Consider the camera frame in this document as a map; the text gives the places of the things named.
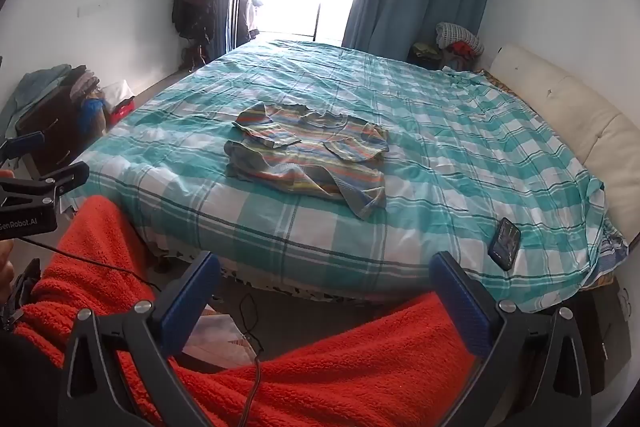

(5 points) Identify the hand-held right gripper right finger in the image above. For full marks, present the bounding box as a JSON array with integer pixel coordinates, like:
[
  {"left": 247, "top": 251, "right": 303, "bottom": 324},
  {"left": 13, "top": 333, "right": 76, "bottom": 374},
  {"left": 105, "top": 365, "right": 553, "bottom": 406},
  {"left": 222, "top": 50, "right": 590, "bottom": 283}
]
[{"left": 430, "top": 251, "right": 594, "bottom": 427}]

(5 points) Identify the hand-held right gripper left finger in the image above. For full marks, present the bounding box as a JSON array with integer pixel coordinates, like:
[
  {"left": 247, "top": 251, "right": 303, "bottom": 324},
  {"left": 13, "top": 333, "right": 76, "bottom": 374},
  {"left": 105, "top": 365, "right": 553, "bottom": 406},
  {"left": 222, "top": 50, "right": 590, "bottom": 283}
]
[{"left": 56, "top": 251, "right": 221, "bottom": 427}]

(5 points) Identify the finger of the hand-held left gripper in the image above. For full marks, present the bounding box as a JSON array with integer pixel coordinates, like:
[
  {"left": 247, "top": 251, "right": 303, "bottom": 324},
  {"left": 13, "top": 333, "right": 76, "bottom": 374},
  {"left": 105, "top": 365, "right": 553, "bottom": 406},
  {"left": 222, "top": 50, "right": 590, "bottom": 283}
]
[
  {"left": 39, "top": 161, "right": 90, "bottom": 198},
  {"left": 0, "top": 131, "right": 45, "bottom": 164}
]

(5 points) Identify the striped knit sweater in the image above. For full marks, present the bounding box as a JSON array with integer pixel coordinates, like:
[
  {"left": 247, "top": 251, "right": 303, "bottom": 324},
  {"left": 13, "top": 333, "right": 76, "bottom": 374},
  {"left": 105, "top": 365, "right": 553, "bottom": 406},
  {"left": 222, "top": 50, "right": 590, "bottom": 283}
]
[{"left": 223, "top": 102, "right": 390, "bottom": 221}]

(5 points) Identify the pile of folded clothes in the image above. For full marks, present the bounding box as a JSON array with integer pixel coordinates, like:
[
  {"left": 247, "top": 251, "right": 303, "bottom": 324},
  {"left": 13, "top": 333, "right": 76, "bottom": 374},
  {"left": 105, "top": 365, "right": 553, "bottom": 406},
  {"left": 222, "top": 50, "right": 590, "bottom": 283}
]
[{"left": 69, "top": 65, "right": 104, "bottom": 100}]

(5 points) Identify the person's left hand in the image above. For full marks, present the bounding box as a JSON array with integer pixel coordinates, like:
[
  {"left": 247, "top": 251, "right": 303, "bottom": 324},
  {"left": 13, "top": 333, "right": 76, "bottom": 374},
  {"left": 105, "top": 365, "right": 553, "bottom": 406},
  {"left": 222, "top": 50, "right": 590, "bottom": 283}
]
[{"left": 0, "top": 239, "right": 16, "bottom": 309}]

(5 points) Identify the brown cabinet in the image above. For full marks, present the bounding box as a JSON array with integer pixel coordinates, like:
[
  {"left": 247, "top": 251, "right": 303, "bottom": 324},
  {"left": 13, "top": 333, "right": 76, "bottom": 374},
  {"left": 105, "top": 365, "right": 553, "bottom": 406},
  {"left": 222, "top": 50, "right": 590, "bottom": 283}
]
[{"left": 15, "top": 84, "right": 109, "bottom": 178}]

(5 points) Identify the pale printed sheet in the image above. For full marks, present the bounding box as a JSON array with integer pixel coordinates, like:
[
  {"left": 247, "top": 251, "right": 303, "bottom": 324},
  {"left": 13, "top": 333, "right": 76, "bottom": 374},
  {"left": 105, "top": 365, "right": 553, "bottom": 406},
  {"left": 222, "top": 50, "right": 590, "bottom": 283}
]
[{"left": 184, "top": 311, "right": 257, "bottom": 369}]

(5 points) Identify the grey-blue draped cloth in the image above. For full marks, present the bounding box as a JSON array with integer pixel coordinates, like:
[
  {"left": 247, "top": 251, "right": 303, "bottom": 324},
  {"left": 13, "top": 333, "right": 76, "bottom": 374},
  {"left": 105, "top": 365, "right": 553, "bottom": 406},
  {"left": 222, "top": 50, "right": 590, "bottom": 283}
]
[{"left": 0, "top": 64, "right": 74, "bottom": 138}]

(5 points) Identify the blue bag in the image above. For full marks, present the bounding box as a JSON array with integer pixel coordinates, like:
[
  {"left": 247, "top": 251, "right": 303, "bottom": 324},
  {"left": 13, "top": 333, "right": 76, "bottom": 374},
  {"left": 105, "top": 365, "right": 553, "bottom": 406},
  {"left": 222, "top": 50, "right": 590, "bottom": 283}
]
[{"left": 79, "top": 97, "right": 106, "bottom": 134}]

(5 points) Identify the black smartphone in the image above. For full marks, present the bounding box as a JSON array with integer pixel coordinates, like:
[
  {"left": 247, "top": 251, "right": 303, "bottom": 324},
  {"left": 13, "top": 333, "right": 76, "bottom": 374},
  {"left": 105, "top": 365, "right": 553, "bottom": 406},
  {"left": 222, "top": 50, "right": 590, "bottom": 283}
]
[{"left": 488, "top": 217, "right": 522, "bottom": 272}]

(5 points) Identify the red box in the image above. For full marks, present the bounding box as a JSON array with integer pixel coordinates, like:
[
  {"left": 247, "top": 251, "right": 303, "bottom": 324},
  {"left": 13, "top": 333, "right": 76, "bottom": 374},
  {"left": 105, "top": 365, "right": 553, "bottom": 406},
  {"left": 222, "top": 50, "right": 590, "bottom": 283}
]
[{"left": 109, "top": 97, "right": 137, "bottom": 126}]

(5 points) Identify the white plastic bag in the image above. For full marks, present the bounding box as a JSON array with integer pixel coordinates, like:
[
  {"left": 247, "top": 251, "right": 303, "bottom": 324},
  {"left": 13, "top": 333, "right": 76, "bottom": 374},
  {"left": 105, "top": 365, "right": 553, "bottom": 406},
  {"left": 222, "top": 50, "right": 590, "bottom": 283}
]
[{"left": 102, "top": 80, "right": 135, "bottom": 108}]

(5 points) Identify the dark bedside cabinet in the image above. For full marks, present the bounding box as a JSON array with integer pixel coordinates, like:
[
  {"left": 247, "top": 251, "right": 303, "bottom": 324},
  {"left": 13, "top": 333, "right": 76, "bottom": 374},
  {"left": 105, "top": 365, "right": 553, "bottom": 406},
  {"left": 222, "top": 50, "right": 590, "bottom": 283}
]
[{"left": 567, "top": 278, "right": 637, "bottom": 397}]

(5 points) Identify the teal checkered bed sheet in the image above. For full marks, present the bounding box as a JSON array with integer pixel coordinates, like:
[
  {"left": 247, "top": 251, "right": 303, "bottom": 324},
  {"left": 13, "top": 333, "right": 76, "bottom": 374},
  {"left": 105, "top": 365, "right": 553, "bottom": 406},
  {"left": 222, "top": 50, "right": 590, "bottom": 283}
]
[{"left": 60, "top": 39, "right": 629, "bottom": 314}]

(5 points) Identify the dark hanging coat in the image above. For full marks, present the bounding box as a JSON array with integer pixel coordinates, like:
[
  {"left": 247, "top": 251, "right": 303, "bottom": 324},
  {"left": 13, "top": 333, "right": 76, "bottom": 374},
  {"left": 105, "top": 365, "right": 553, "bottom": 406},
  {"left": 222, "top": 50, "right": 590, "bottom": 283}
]
[{"left": 171, "top": 0, "right": 232, "bottom": 46}]

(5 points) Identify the cream padded headboard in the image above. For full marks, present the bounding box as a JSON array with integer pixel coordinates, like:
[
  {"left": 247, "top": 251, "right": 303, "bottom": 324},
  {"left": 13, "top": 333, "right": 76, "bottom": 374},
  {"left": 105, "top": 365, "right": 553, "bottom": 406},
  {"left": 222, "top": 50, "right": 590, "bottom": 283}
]
[{"left": 486, "top": 44, "right": 640, "bottom": 239}]

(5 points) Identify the dark garment behind glass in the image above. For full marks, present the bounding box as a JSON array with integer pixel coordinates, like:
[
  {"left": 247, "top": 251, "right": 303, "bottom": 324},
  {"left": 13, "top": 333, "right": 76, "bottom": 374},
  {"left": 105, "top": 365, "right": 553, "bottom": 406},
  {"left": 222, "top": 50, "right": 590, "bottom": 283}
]
[{"left": 237, "top": 0, "right": 264, "bottom": 44}]

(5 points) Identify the white patterned folded blanket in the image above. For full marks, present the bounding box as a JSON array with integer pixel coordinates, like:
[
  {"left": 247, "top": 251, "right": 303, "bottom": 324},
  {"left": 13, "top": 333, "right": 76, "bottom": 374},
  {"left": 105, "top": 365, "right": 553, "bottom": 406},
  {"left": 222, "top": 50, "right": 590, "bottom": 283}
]
[{"left": 434, "top": 22, "right": 485, "bottom": 57}]

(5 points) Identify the black cable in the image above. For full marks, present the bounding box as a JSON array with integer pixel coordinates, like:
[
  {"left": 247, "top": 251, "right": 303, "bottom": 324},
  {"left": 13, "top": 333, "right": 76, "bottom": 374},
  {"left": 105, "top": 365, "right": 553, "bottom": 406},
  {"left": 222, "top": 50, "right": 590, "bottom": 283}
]
[
  {"left": 238, "top": 292, "right": 267, "bottom": 427},
  {"left": 22, "top": 237, "right": 162, "bottom": 294}
]

